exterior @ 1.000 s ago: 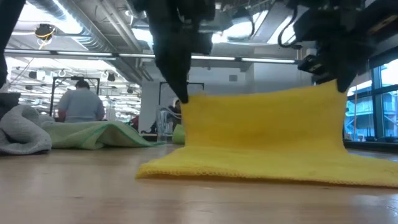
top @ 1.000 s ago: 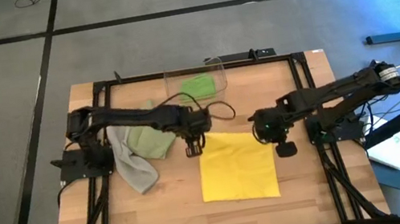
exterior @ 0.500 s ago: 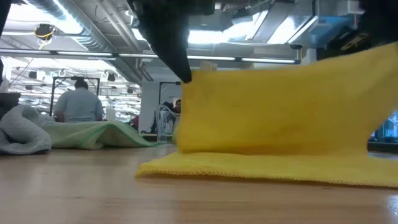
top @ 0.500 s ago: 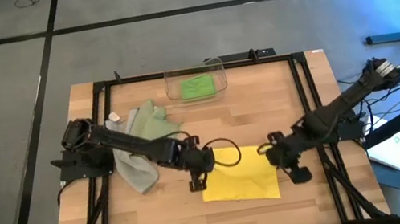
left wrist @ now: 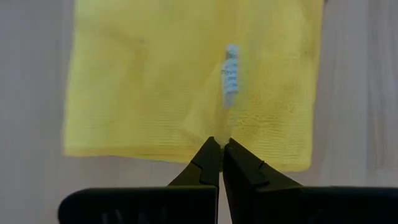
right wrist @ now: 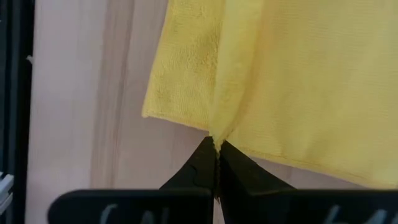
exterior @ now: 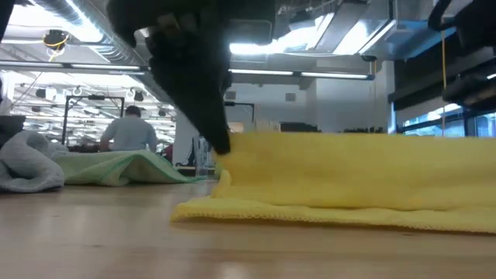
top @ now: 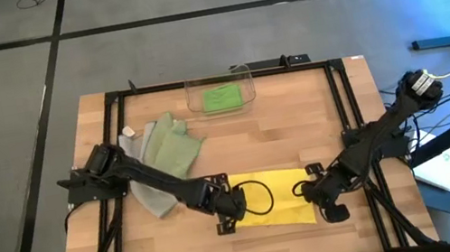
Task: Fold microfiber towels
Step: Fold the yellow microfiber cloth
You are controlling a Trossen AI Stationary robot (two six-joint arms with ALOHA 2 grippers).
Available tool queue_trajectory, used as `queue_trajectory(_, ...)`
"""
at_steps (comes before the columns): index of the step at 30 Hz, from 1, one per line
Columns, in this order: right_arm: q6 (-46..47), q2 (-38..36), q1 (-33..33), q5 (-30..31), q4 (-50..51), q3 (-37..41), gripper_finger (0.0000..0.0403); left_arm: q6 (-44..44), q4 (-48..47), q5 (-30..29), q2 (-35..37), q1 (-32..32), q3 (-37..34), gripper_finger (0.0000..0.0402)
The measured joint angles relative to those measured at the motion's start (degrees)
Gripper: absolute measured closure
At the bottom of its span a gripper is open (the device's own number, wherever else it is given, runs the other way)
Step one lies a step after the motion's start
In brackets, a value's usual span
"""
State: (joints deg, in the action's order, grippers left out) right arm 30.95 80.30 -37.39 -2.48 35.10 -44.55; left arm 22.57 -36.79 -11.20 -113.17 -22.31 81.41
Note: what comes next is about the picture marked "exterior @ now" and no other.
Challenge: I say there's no grey microfiber towel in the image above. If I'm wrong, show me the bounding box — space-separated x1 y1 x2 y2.
0 129 66 194

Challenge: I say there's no clear plastic bin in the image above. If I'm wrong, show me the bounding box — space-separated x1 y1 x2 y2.
193 135 218 179

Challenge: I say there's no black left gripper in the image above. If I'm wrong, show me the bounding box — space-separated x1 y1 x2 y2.
106 0 276 156

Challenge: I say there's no person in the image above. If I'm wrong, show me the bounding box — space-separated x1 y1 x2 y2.
99 105 159 153

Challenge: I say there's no pale green microfiber towel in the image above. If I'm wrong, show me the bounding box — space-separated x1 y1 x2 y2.
52 150 205 187

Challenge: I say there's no black metal stand frame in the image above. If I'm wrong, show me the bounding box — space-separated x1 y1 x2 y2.
224 101 256 123
61 95 126 146

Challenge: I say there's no yellow microfiber towel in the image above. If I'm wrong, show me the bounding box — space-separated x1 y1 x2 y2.
170 131 496 235

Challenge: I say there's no silver ventilation duct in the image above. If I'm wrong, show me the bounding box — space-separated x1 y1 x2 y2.
22 0 171 102

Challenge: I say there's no black ceiling cord reel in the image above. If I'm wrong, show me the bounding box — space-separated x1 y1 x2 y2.
42 29 71 51

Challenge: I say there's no long ceiling light bar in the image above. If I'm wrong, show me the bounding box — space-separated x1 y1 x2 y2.
228 68 376 81
0 60 150 75

